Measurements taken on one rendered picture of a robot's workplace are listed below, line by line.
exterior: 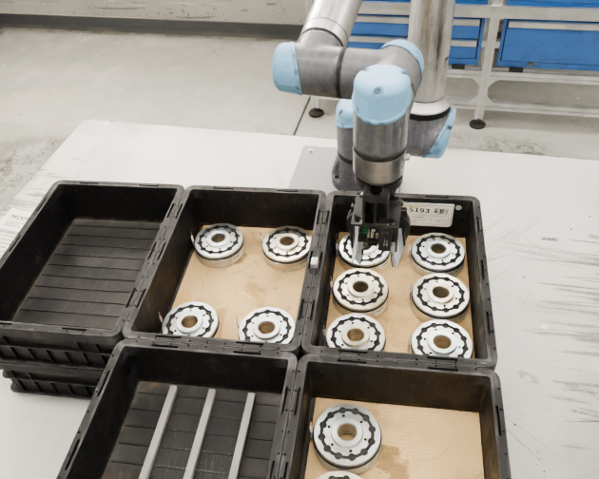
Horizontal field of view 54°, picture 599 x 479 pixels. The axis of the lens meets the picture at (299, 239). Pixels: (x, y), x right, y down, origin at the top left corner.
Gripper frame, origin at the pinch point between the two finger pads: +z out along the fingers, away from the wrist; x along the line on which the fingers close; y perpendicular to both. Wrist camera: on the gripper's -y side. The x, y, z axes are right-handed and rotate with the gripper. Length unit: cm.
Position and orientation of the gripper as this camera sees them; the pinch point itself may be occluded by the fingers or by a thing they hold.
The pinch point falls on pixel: (376, 256)
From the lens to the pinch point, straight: 102.5
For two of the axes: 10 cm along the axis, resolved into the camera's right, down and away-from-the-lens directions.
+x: 9.8, 0.9, -1.9
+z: 0.7, 7.2, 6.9
